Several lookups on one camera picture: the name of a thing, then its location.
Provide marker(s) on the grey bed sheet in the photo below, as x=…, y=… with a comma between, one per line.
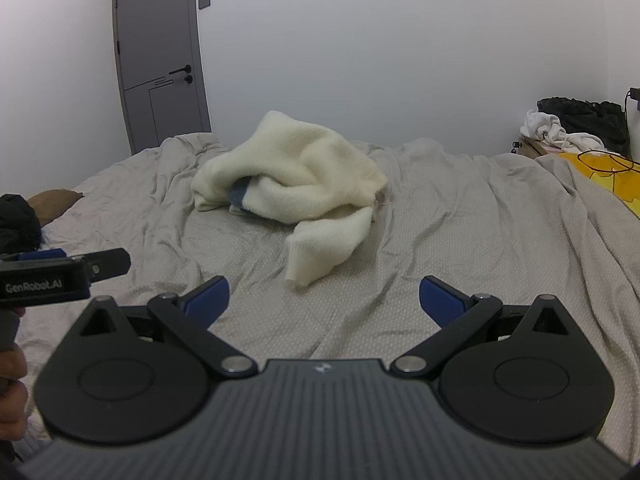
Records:
x=507, y=225

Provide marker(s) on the black door handle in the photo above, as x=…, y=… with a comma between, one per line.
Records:
x=183, y=73

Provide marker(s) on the grey door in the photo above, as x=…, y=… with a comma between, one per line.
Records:
x=151, y=38

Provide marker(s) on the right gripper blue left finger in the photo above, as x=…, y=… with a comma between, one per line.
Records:
x=187, y=319

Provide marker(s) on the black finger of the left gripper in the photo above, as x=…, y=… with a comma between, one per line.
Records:
x=106, y=264

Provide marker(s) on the brown pillow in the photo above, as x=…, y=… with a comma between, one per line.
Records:
x=51, y=204

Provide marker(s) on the cardboard box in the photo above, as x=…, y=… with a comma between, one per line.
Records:
x=532, y=148

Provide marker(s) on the person's left hand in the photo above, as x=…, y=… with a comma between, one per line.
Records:
x=14, y=398

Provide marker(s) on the cream striped fleece sweater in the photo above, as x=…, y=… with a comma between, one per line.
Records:
x=303, y=175

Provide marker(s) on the black clothes pile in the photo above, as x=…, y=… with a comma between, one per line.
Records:
x=606, y=120

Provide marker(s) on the white clothes pile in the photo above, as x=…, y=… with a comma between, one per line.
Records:
x=547, y=129

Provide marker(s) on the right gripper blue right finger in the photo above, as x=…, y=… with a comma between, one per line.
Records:
x=463, y=320

